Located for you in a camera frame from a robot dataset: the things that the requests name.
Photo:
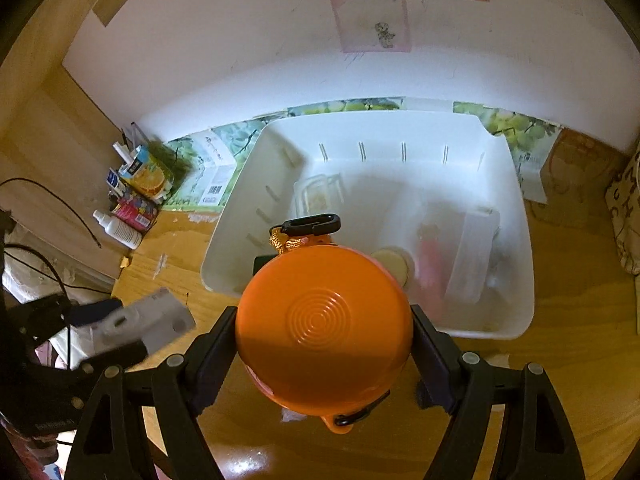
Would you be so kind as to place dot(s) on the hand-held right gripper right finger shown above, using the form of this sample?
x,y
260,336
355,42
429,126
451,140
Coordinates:
x,y
431,360

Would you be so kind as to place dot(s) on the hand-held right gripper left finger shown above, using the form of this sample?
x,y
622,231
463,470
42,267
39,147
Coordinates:
x,y
210,365

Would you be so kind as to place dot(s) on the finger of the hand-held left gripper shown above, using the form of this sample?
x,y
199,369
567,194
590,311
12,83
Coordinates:
x,y
92,312
112,357

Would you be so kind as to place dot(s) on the white instant camera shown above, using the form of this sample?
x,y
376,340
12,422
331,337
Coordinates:
x,y
150,320

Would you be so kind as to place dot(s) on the round beige compact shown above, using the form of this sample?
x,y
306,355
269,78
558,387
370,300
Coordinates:
x,y
395,262

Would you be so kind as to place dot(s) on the cream white box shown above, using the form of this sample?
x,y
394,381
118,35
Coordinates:
x,y
470,260

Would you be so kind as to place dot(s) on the orange round case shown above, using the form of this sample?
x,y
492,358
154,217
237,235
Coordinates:
x,y
322,320

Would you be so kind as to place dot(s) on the white plastic storage bin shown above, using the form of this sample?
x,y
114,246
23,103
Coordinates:
x,y
380,200

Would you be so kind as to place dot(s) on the white spray bottle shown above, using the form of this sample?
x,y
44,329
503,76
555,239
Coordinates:
x,y
120,230

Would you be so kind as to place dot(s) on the pink canister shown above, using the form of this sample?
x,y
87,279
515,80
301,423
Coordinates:
x,y
135,212

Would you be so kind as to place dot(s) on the blue and white tube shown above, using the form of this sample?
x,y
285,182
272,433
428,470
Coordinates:
x,y
116,182

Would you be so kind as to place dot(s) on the orange juice carton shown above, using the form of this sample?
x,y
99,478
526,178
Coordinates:
x,y
147,172

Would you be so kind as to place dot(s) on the wooden desk hutch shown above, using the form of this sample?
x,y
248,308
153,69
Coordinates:
x,y
60,125

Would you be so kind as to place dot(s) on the fruit print paper sheet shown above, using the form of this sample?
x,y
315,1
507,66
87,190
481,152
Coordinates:
x,y
215,160

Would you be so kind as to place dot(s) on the brown cardboard drawing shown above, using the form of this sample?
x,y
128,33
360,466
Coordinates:
x,y
575,170

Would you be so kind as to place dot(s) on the printed beige tote bag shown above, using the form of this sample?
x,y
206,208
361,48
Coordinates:
x,y
627,220

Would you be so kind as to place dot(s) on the pink drawing paper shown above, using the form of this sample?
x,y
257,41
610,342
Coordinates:
x,y
370,20

